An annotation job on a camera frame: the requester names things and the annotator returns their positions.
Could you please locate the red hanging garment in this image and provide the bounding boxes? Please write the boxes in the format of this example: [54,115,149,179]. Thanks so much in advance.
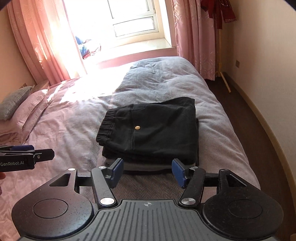
[201,0,237,30]

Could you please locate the right pink curtain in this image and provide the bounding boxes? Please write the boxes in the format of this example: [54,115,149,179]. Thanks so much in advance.
[171,0,216,80]

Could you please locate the left pink curtain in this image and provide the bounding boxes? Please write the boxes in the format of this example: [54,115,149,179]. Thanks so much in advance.
[6,0,87,86]

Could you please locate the wooden stick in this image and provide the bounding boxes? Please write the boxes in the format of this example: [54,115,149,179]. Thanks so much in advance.
[219,71,231,93]

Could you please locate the white window frame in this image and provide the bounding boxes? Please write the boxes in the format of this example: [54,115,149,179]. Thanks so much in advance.
[108,0,164,46]

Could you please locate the colourful item on windowsill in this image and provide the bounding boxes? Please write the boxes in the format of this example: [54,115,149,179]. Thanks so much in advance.
[75,36,101,59]

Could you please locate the black pants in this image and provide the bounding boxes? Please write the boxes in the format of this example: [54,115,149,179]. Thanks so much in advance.
[96,97,199,165]

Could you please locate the pink curtain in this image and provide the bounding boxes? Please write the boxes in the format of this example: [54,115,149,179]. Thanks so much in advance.
[6,0,87,86]
[171,0,216,80]

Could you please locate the white wall socket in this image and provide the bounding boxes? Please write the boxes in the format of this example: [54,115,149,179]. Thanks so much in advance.
[235,60,240,68]

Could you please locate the person's left hand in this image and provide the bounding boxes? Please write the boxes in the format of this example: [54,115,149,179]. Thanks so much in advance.
[0,172,6,195]

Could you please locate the folded dark navy garment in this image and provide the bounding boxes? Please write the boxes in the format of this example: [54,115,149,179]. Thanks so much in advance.
[120,117,200,175]

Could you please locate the pink pillow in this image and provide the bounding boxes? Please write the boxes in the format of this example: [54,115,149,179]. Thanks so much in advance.
[1,89,49,145]

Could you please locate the grey pillow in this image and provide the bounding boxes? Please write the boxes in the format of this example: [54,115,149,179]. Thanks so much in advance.
[1,86,33,121]

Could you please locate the folded green-grey garment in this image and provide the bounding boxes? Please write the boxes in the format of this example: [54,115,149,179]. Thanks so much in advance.
[104,158,197,172]

